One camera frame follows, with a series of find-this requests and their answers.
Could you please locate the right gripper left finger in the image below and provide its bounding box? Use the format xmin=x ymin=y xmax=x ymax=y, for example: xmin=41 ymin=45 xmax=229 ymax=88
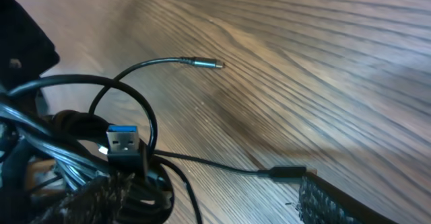
xmin=31 ymin=172 xmax=135 ymax=224

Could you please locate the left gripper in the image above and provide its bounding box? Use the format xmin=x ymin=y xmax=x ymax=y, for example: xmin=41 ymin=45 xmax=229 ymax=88
xmin=1 ymin=0 xmax=60 ymax=89

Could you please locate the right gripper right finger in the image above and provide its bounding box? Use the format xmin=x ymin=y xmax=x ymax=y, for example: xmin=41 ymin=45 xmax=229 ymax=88
xmin=298 ymin=173 xmax=395 ymax=224

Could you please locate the black USB cable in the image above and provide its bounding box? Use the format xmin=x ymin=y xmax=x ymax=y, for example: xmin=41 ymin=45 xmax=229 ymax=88
xmin=0 ymin=57 xmax=226 ymax=224

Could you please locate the thin black USB-C cable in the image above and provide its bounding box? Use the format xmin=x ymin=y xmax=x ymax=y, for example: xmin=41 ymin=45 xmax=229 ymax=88
xmin=147 ymin=149 xmax=317 ymax=224

